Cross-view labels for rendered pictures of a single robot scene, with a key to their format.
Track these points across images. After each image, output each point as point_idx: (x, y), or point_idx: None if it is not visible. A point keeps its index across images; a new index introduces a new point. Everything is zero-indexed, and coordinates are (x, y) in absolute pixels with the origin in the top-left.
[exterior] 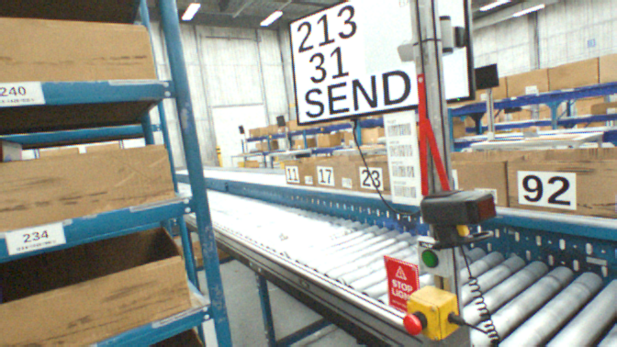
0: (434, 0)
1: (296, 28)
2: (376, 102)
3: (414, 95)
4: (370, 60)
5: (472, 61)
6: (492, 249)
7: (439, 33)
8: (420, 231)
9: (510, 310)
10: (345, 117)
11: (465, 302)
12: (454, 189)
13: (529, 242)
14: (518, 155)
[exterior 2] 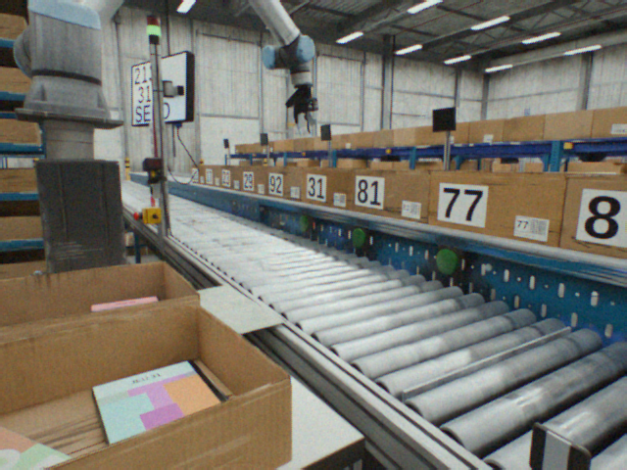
0: (159, 72)
1: (134, 70)
2: None
3: (170, 116)
4: None
5: (188, 102)
6: (259, 221)
7: (161, 88)
8: (238, 213)
9: (209, 231)
10: (148, 123)
11: None
12: (252, 185)
13: (267, 215)
14: None
